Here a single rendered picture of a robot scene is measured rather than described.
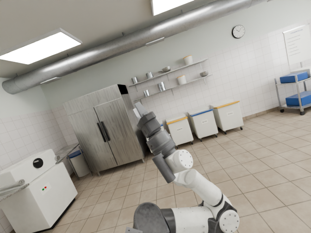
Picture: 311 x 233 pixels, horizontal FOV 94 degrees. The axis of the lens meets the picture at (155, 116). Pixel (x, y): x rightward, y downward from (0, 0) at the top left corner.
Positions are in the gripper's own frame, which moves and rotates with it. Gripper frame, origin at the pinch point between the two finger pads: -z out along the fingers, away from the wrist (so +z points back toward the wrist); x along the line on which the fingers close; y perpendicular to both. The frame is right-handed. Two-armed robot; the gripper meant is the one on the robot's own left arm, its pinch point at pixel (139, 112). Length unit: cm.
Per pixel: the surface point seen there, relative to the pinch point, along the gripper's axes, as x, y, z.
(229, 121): -231, -261, 74
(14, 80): -287, 101, -271
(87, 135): -322, 32, -92
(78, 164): -414, 94, -57
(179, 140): -290, -146, 43
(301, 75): -131, -415, 74
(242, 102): -248, -359, 60
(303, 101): -157, -406, 128
